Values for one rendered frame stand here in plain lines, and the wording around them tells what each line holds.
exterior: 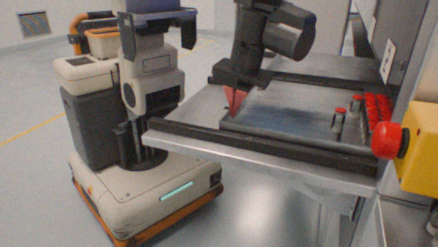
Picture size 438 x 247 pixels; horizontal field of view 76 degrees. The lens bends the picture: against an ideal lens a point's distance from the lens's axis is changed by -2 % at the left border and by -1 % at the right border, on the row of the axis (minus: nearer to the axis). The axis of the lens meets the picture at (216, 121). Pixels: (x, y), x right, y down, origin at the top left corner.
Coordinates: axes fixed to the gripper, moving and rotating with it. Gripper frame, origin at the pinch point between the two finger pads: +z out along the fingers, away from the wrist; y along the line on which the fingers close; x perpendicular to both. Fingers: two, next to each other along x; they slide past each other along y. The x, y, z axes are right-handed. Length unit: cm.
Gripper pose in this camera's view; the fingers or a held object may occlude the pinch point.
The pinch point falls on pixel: (234, 112)
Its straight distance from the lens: 56.0
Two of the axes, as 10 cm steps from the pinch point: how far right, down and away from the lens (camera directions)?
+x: 3.8, -4.4, 8.2
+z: -1.6, 8.3, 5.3
